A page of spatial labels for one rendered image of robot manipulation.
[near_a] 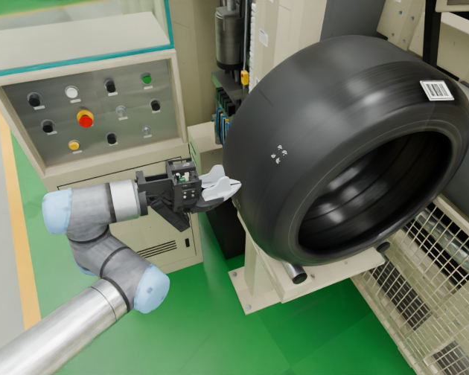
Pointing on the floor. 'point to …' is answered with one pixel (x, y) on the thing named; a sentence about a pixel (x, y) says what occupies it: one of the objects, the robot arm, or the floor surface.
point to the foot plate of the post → (249, 303)
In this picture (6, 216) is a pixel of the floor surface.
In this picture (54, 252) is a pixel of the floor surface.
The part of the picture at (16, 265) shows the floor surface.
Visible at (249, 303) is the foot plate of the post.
